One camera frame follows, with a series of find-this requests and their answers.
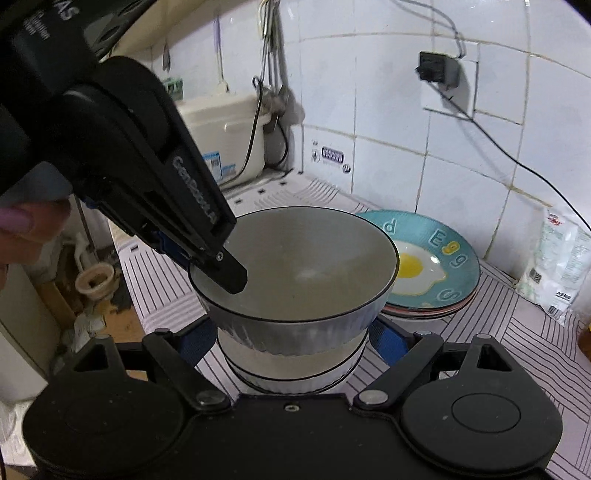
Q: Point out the black power adapter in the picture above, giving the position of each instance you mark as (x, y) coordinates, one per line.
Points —
(436, 68)

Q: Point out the metal hanging utensil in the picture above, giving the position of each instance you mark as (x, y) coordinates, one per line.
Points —
(272, 55)

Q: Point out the beige pipe fitting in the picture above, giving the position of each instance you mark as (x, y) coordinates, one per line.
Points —
(94, 278)

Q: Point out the person's left hand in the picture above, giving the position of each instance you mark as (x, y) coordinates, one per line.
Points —
(32, 221)

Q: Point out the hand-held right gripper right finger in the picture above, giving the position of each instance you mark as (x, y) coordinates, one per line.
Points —
(388, 342)

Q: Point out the amber oil bottle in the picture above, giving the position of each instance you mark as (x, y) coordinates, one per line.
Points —
(585, 344)

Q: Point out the white wall socket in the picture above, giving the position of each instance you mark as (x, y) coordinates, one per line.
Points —
(466, 92)

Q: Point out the white rice cooker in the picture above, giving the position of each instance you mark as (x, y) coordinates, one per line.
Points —
(217, 124)

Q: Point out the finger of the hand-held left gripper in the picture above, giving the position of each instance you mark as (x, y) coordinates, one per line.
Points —
(228, 274)
(170, 248)

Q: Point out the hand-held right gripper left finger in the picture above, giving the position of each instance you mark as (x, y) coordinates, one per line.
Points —
(194, 342)

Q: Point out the red label plastic bag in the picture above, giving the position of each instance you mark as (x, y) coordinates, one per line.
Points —
(554, 263)

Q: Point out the wall sticker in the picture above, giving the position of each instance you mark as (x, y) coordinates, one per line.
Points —
(330, 154)

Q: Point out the blue fried egg print plate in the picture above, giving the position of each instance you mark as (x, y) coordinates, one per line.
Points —
(434, 249)

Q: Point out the carrot and rabbit print plate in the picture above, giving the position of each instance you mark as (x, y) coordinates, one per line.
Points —
(457, 308)

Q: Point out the white bowl with black rim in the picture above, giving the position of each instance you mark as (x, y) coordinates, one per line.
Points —
(300, 258)
(286, 369)

